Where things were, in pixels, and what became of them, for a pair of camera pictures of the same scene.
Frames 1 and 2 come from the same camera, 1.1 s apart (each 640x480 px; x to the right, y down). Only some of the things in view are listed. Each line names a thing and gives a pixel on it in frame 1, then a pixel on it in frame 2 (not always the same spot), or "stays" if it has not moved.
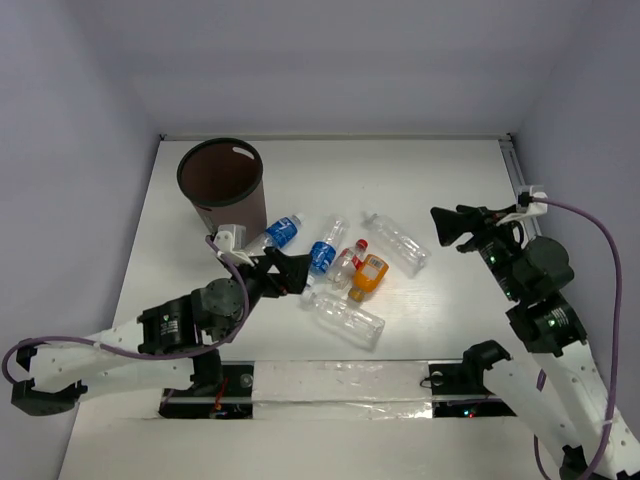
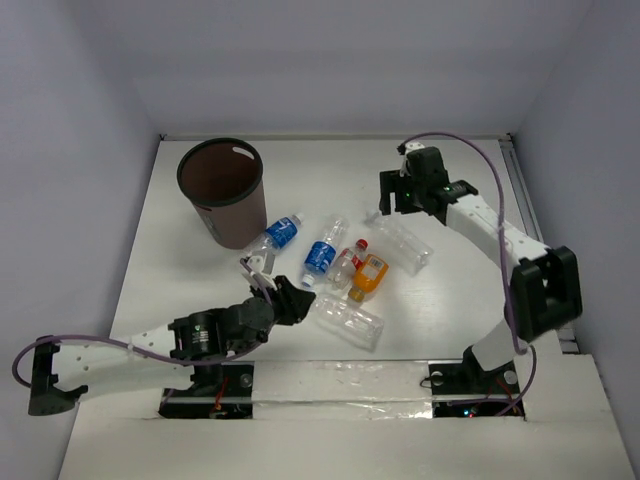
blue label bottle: [279, 233] stays
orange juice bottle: [368, 277] stays
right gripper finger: [450, 232] to [389, 182]
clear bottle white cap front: [348, 320] stays
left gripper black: [273, 270] to [288, 302]
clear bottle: [410, 254] stays
